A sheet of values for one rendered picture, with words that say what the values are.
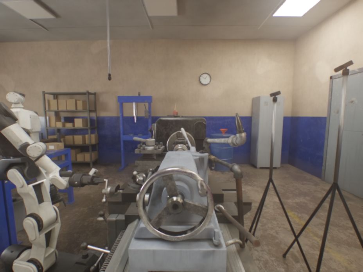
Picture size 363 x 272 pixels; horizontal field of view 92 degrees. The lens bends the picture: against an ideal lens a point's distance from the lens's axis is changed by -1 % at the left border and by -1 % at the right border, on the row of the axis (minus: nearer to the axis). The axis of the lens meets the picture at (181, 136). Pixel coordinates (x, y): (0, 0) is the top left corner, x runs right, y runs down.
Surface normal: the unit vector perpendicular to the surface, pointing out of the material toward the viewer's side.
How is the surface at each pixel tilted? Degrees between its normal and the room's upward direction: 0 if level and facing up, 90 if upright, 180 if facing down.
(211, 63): 90
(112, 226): 90
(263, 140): 90
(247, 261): 0
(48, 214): 68
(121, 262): 45
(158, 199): 90
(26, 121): 80
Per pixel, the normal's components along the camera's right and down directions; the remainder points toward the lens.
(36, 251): -0.19, 0.11
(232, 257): 0.00, -0.99
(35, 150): 0.44, 0.08
